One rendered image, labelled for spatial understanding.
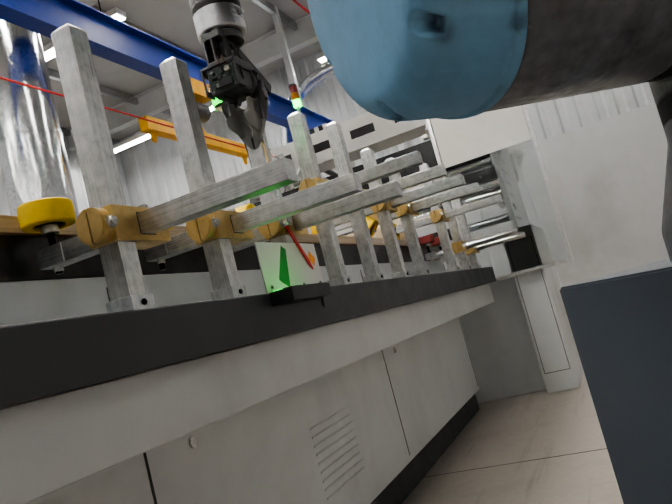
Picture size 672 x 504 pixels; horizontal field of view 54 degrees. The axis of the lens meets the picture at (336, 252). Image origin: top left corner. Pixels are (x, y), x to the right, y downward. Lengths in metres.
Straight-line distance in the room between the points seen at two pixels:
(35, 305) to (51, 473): 0.37
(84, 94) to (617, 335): 0.76
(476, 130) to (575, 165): 6.34
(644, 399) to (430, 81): 0.25
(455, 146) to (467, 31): 3.30
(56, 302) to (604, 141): 9.18
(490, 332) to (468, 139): 1.05
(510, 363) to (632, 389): 3.25
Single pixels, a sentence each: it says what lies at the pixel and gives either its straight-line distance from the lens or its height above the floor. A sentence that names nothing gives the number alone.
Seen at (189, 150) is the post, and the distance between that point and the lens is 1.17.
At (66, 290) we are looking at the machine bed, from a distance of 1.15.
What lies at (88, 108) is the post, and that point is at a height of 0.99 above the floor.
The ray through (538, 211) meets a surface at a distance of 3.50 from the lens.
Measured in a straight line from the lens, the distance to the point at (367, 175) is 1.60.
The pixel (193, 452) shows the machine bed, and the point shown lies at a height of 0.45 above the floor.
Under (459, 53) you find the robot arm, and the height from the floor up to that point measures 0.72.
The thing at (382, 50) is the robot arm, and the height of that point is 0.74.
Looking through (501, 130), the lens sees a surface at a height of 1.37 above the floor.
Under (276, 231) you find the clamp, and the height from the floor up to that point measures 0.83.
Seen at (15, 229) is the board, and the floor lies 0.88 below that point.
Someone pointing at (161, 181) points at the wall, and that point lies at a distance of 12.45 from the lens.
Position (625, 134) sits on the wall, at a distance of 9.92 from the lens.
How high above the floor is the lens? 0.62
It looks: 6 degrees up
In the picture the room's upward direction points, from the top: 15 degrees counter-clockwise
